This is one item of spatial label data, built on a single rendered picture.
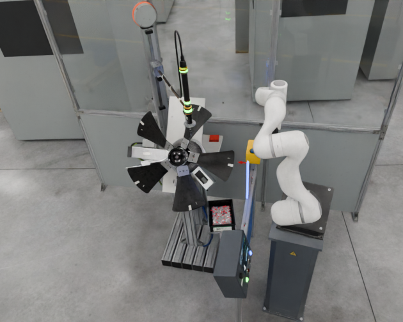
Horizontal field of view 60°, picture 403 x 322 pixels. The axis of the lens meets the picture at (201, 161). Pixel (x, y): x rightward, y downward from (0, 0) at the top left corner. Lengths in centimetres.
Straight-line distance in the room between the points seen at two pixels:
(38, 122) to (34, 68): 75
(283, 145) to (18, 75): 352
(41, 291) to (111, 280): 58
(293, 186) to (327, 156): 151
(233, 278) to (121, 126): 202
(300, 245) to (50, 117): 343
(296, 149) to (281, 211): 36
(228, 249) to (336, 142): 158
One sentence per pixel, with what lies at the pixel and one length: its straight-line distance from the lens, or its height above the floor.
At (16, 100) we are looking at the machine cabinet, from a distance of 469.
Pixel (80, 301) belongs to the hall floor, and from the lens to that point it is 321.
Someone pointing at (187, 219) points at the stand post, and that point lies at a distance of 288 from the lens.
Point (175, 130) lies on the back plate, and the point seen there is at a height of 118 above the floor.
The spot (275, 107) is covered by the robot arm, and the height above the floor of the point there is 184.
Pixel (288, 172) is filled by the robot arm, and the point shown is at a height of 160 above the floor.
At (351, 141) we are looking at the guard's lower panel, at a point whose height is 87.
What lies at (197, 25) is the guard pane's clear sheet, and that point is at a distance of 259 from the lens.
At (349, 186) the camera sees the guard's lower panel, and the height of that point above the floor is 37.
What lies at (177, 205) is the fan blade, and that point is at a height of 98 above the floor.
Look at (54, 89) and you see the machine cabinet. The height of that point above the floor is 77.
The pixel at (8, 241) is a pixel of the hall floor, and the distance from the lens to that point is 391.
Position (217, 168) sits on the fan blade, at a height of 116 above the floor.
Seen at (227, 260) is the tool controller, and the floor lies 124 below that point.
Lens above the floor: 265
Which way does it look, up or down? 41 degrees down
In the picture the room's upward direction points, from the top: 6 degrees counter-clockwise
